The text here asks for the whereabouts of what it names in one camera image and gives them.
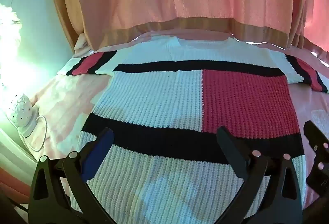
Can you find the pink bed sheet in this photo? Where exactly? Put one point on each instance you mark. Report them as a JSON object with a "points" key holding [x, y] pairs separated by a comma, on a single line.
{"points": [[64, 111]]}

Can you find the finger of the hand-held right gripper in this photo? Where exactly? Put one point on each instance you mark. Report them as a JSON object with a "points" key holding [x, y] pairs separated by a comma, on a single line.
{"points": [[317, 136]]}

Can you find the white dotted bedside lamp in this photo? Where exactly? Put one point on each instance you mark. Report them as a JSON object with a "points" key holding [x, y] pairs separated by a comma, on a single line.
{"points": [[21, 111]]}

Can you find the white red black knit sweater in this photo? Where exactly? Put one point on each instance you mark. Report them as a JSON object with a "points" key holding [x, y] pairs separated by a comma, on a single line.
{"points": [[164, 100]]}

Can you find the white pillow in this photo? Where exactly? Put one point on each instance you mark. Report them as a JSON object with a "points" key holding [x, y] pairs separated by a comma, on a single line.
{"points": [[81, 42]]}

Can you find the white fluffy decoration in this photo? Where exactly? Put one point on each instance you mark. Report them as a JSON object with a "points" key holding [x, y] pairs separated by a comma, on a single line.
{"points": [[9, 21]]}

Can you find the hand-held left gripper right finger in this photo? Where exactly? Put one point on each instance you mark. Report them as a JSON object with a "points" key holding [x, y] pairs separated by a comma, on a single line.
{"points": [[231, 153]]}

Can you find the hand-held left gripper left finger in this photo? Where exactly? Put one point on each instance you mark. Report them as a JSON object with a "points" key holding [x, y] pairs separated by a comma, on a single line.
{"points": [[102, 153]]}

